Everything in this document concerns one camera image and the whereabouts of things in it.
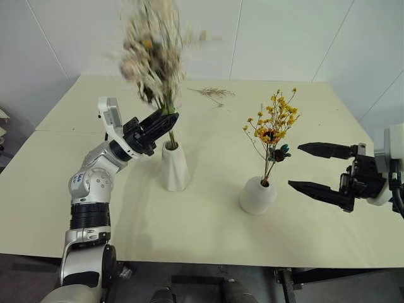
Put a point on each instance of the faceted white vase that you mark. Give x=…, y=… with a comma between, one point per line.
x=175, y=170

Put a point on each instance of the loose dried flower twig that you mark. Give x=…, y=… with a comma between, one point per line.
x=214, y=92

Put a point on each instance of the black metal table frame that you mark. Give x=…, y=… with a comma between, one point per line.
x=315, y=277

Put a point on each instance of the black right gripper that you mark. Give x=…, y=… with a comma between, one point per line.
x=363, y=178

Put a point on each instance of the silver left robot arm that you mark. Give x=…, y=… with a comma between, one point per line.
x=91, y=186

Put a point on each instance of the dark rounded shape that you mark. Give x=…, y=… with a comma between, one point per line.
x=161, y=295

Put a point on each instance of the round white vase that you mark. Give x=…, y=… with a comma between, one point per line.
x=257, y=197

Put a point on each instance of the beige dried flower bouquet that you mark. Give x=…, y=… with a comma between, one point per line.
x=151, y=63

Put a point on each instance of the yellow dried flower bouquet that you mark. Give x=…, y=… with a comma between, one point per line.
x=274, y=126

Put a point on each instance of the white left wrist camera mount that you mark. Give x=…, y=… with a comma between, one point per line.
x=109, y=115

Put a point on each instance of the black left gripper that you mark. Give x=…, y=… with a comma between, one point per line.
x=136, y=136

